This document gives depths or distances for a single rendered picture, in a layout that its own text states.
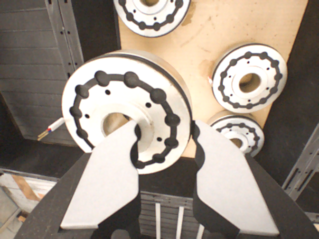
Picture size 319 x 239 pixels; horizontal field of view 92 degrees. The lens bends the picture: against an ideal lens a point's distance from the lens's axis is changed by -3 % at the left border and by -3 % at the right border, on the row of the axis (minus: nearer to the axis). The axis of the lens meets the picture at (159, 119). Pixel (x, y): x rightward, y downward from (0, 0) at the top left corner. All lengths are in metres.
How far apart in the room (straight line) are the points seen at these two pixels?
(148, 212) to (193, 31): 0.51
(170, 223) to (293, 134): 0.46
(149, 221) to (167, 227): 0.06
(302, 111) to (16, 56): 0.49
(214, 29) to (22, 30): 0.33
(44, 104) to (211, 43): 0.36
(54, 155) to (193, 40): 0.38
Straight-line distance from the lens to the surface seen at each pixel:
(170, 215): 0.57
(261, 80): 0.27
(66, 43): 0.22
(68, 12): 0.21
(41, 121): 0.47
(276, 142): 0.31
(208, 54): 0.28
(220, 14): 0.28
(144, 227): 0.67
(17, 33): 0.41
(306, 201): 0.39
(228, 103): 0.27
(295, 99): 0.28
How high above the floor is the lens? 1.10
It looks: 59 degrees down
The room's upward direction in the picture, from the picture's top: 162 degrees counter-clockwise
